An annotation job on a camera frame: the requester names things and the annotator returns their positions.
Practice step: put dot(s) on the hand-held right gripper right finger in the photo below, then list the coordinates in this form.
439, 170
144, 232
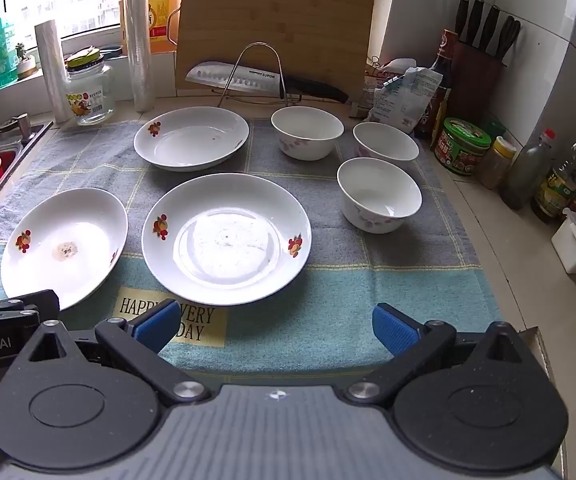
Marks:
393, 332

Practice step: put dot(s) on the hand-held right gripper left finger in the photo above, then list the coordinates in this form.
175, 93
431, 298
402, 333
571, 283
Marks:
155, 322

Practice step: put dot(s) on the white plate fruit print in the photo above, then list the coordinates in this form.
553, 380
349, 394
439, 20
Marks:
62, 240
227, 245
187, 145

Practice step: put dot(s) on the white bowl pink flower print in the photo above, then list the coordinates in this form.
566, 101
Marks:
307, 127
379, 195
385, 140

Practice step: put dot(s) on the grey blue checked towel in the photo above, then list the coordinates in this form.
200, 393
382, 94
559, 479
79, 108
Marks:
318, 270

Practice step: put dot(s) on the steel sink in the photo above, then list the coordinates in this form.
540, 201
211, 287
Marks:
15, 152

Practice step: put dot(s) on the green lidded sauce jar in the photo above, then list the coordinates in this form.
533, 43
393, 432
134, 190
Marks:
460, 150

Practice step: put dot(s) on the yellow lidded spice jar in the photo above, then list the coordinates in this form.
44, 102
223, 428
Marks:
495, 162

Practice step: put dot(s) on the clear bottle red cap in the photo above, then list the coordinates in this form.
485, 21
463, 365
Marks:
523, 175

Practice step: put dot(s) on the yellow label oil bottle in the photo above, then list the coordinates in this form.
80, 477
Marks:
555, 190

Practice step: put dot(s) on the chrome sink fitting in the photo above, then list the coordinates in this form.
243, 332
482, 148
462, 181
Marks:
15, 127

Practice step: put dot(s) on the glass jar yellow green lid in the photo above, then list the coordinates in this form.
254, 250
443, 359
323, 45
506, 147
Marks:
90, 102

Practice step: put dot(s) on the green capped jar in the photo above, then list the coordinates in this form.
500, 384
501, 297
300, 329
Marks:
497, 127

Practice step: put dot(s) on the white blue printed bag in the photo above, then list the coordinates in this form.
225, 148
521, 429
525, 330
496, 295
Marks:
403, 100

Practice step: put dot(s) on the red white packet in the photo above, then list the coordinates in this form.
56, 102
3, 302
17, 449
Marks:
375, 82

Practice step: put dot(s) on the dark red knife block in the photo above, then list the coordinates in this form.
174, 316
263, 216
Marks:
473, 85

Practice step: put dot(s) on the dark soy sauce bottle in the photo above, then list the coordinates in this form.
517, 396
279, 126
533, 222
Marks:
440, 75

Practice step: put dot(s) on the short plastic wrap roll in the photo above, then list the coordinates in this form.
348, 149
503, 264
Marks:
52, 70

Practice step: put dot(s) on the tall plastic wrap roll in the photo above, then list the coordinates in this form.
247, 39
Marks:
137, 50

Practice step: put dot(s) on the dark green lid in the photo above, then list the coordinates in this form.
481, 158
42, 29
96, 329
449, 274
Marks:
111, 52

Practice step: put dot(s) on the small potted plant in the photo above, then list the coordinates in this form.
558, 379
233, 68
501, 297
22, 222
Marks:
25, 62

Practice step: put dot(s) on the orange oil bottle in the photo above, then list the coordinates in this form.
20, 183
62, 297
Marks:
162, 15

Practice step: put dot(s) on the bamboo cutting board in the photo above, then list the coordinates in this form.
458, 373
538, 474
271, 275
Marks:
278, 10

